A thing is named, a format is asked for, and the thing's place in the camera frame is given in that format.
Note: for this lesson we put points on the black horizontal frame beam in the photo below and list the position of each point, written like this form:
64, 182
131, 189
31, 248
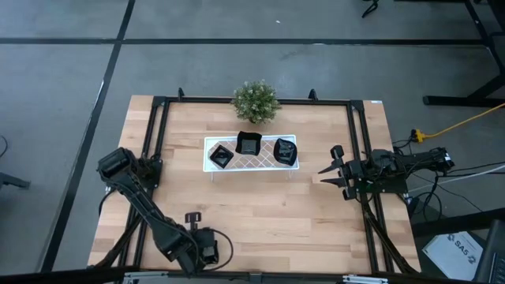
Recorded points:
79, 276

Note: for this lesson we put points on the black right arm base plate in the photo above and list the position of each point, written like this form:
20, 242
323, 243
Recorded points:
394, 188

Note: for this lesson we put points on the small black depth camera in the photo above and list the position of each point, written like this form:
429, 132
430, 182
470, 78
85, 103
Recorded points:
255, 277

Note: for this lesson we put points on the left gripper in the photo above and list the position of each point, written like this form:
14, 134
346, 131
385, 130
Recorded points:
197, 244

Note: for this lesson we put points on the dark grey laptop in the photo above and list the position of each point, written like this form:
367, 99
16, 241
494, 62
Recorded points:
493, 256

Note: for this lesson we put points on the black desk leg frame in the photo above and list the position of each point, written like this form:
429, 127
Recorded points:
453, 101

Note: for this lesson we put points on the black aluminium table frame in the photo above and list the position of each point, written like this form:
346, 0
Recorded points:
189, 101

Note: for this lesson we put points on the white printed paper sheet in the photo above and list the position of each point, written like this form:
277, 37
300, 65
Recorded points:
453, 256

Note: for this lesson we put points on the small square black plate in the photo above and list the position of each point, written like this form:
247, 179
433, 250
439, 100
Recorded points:
221, 156

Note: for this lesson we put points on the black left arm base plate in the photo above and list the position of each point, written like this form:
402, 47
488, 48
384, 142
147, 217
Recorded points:
155, 177

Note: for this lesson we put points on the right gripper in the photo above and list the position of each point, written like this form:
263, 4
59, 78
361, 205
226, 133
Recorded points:
353, 173

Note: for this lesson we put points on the dark grey desk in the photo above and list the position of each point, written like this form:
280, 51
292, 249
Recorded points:
434, 230

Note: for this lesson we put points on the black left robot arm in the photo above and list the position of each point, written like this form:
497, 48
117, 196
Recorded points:
138, 197

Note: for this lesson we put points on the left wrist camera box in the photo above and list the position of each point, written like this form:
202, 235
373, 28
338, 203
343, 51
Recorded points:
208, 238

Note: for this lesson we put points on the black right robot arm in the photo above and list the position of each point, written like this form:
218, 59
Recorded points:
414, 161

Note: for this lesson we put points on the artificial green potted plant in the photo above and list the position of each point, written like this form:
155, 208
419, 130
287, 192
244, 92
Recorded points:
255, 102

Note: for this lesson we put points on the black chair leg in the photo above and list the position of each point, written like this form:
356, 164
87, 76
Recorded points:
12, 180

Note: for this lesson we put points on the silver metal bracket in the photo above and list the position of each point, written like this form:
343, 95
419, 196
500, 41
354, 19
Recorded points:
144, 276
365, 279

